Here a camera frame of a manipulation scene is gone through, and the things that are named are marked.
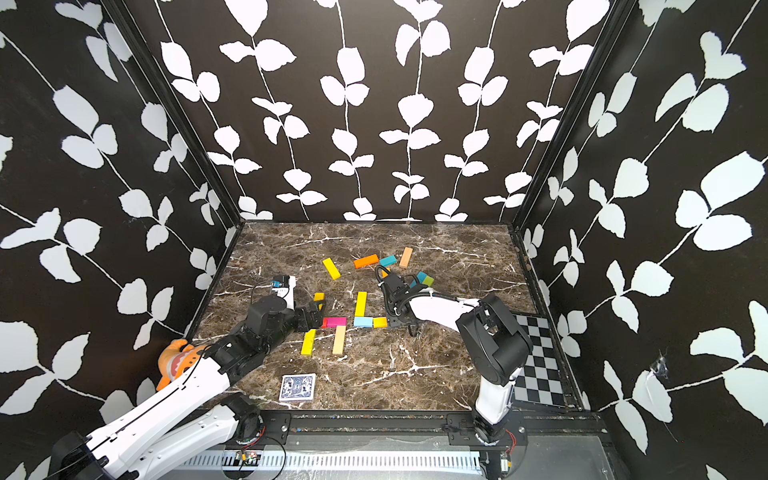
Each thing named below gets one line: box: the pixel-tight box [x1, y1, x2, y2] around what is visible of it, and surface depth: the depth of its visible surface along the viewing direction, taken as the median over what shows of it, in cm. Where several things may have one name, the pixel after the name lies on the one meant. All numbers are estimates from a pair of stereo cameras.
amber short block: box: [373, 317, 388, 329], surface depth 94 cm
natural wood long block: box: [399, 247, 413, 268], surface depth 112 cm
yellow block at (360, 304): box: [354, 291, 367, 317], surface depth 99 cm
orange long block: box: [354, 254, 379, 269], surface depth 112 cm
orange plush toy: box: [156, 339, 209, 391], surface depth 80 cm
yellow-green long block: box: [301, 329, 317, 356], surface depth 90 cm
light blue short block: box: [353, 317, 373, 328], surface depth 95 cm
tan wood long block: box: [332, 326, 346, 355], surface depth 90 cm
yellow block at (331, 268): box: [322, 258, 341, 280], surface depth 109 cm
